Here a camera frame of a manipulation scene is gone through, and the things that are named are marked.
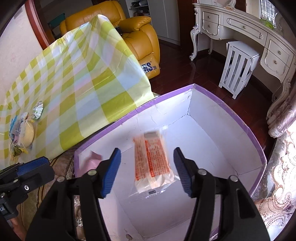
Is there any yellow leather armchair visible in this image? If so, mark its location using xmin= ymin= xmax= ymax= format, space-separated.
xmin=60 ymin=1 xmax=160 ymax=79

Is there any striped rug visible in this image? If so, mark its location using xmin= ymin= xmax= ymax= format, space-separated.
xmin=11 ymin=149 xmax=85 ymax=240

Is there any clear round cookie packet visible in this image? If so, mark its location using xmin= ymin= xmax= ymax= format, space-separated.
xmin=13 ymin=120 xmax=35 ymax=149

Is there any purple-edged white cardboard box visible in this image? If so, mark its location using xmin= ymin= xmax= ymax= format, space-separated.
xmin=74 ymin=84 xmax=267 ymax=240

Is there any white slatted stool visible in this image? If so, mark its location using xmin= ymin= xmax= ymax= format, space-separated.
xmin=219 ymin=41 xmax=260 ymax=99

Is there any white ornate dressing table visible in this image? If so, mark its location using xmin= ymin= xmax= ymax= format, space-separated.
xmin=190 ymin=1 xmax=295 ymax=115

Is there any orange-white wafer snack packet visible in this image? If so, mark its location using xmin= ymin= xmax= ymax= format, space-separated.
xmin=129 ymin=130 xmax=179 ymax=199

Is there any silver green snack packet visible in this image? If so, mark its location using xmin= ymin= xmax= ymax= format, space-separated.
xmin=32 ymin=101 xmax=44 ymax=120

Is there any pink floral curtain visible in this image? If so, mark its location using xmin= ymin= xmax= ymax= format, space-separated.
xmin=252 ymin=85 xmax=295 ymax=240

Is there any green yellow snack packet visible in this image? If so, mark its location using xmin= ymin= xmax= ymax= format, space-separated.
xmin=10 ymin=142 xmax=28 ymax=158

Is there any white wardrobe cabinet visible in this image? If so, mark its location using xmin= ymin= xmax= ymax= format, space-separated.
xmin=120 ymin=0 xmax=180 ymax=45

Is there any blue clear raisin packet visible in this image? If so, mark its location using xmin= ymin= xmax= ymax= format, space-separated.
xmin=9 ymin=112 xmax=28 ymax=141

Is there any green checkered tablecloth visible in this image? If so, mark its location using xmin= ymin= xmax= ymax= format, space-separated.
xmin=1 ymin=15 xmax=154 ymax=168

